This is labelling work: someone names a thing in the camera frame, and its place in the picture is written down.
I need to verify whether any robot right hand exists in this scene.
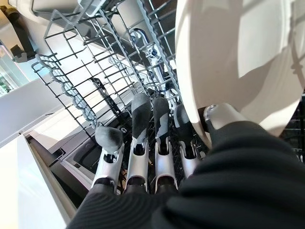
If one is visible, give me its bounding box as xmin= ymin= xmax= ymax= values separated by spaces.
xmin=66 ymin=93 xmax=305 ymax=229

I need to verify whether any cream round plate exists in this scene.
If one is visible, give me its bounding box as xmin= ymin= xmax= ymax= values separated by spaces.
xmin=175 ymin=0 xmax=305 ymax=148

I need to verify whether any white glossy base cabinet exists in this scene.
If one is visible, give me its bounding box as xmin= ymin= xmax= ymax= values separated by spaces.
xmin=0 ymin=78 xmax=79 ymax=229

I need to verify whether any wire dishwasher rack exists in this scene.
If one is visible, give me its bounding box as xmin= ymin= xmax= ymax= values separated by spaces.
xmin=30 ymin=0 xmax=305 ymax=194

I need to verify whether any black rail bracket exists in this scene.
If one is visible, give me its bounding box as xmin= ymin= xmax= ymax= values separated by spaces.
xmin=0 ymin=6 xmax=39 ymax=63

